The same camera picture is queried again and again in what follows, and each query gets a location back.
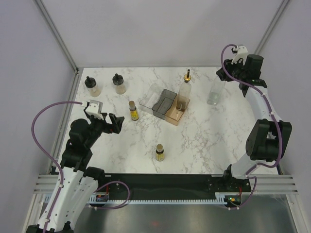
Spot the white slotted cable duct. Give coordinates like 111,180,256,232
87,194,241,205

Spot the left aluminium frame post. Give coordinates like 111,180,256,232
33,0,79,74

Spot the aluminium rail left side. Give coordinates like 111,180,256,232
51,68,83,161

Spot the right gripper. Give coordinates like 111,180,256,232
217,57,247,82

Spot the shaker jar black cap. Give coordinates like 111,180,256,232
85,76,101,97
112,73,126,95

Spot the small yellow label bottle upper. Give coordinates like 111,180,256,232
129,100,139,121

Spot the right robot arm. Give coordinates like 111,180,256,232
216,54,292,191

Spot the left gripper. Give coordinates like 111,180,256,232
85,112,124,148

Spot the small yellow label bottle lower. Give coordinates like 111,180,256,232
155,144,165,162

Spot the tall bottle gold pourer brown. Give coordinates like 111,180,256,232
176,69,191,112

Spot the aluminium rail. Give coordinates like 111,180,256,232
51,68,83,161
34,174,298,195

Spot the aluminium front rail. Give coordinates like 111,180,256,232
34,174,298,195

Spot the small yellow label bottle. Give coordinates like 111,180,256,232
129,100,139,121
155,144,165,162

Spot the shaker jar black cap right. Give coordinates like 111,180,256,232
112,73,126,95

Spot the tall clear bottle gold pourer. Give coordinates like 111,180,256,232
207,77,225,105

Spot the right aluminium frame post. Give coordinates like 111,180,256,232
254,0,291,55

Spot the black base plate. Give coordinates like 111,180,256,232
99,173,251,200

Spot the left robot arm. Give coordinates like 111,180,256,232
26,113,124,233

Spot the clear plastic bin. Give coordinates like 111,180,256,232
139,84,164,115

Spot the shaker jar black cap left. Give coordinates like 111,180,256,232
85,76,101,97

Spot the aluminium frame post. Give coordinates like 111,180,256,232
254,0,291,55
33,0,79,74

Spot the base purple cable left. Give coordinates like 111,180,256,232
93,181,131,210

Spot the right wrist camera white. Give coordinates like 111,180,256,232
231,45,248,65

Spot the smoky grey plastic bin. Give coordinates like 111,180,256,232
152,89,177,120

